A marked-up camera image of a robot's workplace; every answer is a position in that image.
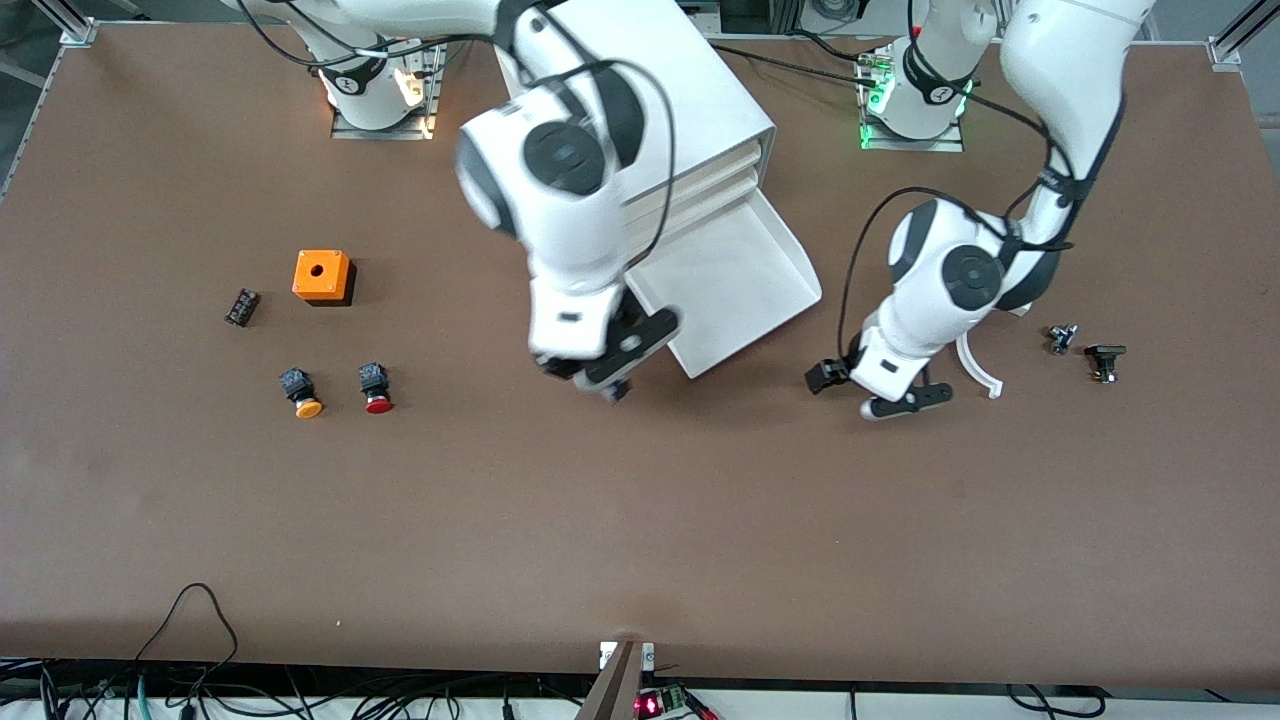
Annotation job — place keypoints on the small black terminal block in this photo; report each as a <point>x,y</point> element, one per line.
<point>243,307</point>

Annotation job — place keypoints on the white curved plastic arc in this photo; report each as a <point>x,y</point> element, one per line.
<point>972,370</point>

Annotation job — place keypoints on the aluminium frame profile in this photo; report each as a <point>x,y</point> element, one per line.
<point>1240,35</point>
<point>70,22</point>

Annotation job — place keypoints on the white post bracket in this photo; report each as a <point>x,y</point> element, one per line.
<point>607,655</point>

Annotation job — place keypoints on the circuit board with red light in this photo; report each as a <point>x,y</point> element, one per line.
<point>665,702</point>

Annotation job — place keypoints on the small grey metal part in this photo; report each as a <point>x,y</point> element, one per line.
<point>1062,339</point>

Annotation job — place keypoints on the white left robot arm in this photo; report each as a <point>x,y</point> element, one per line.
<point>1060,60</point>

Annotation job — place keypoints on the small black clamp part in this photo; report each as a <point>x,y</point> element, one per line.
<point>1104,358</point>

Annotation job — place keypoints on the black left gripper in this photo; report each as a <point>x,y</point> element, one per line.
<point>829,375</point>

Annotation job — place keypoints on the grey camera post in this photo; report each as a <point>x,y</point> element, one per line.
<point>612,690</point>

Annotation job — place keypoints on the orange push button switch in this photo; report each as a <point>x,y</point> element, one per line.
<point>300,390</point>

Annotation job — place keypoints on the orange button enclosure box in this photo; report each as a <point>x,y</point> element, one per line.
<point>320,272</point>

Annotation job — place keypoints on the red push button switch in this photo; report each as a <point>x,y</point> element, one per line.
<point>375,388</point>

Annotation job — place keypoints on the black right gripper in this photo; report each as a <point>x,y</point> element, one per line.
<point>562,368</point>

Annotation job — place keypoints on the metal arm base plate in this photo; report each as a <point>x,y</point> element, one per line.
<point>915,145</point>
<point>432,100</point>

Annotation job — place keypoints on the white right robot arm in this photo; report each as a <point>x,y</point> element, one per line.
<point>560,200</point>

